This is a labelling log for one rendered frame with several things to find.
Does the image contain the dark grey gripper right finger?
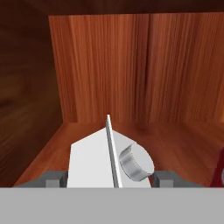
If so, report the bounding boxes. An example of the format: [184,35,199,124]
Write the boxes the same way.
[150,171,202,188]

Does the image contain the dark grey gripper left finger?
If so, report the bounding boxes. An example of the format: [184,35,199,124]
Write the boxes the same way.
[17,171,69,188]

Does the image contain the white carton with grey cap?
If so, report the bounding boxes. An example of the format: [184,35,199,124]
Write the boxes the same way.
[66,114,156,189]

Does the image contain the brown wooden cabinet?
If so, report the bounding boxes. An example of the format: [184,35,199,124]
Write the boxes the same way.
[0,0,224,188]

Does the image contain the red can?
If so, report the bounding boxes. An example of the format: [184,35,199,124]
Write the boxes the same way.
[210,146,224,188]

